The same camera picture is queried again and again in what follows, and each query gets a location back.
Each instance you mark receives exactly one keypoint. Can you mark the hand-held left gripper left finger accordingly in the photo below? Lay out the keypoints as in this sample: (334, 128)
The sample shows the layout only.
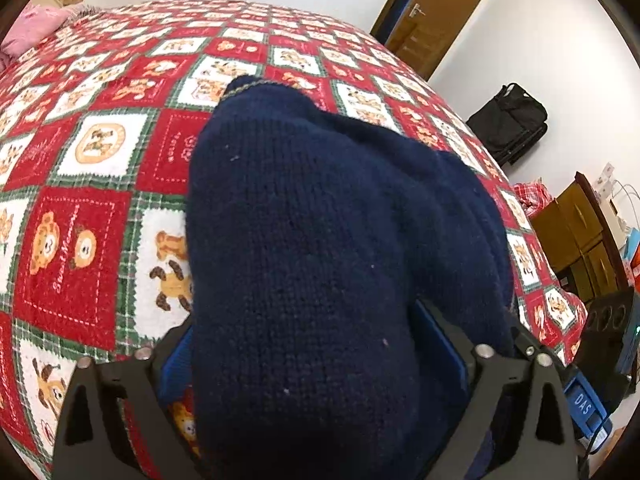
(177, 365)

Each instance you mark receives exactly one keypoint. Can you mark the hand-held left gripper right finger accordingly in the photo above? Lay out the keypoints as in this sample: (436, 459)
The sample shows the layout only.
(442, 345)

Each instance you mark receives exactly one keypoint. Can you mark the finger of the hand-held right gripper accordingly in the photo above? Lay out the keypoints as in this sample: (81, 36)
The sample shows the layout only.
(522, 342)

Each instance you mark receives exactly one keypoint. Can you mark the navy striped knit sweater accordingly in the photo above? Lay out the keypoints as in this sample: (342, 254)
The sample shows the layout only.
(300, 235)

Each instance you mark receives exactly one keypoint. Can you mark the blue box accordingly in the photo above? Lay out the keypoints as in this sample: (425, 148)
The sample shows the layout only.
(632, 245)

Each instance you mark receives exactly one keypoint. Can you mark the brown wooden cabinet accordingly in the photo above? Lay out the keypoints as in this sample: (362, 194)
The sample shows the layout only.
(575, 230)

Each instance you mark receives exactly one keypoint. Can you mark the red plaid cloth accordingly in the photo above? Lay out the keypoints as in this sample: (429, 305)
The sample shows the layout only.
(530, 197)

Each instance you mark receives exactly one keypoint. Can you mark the red checked printed blanket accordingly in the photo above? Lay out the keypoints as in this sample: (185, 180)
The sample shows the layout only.
(100, 210)

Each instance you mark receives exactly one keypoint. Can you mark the black bag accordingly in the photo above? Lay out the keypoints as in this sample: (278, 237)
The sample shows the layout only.
(505, 120)

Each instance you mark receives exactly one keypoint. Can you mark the brown wooden door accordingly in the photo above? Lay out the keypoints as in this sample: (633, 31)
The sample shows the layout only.
(440, 10)

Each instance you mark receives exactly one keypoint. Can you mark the grey fuzzy cloth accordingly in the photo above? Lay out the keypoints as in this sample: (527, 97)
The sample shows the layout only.
(82, 10)

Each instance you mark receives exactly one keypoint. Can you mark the pink folded quilt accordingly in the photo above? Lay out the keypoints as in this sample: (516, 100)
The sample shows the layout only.
(30, 25)

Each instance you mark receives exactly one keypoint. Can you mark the white wall charger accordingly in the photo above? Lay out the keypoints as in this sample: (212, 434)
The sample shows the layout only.
(606, 180)

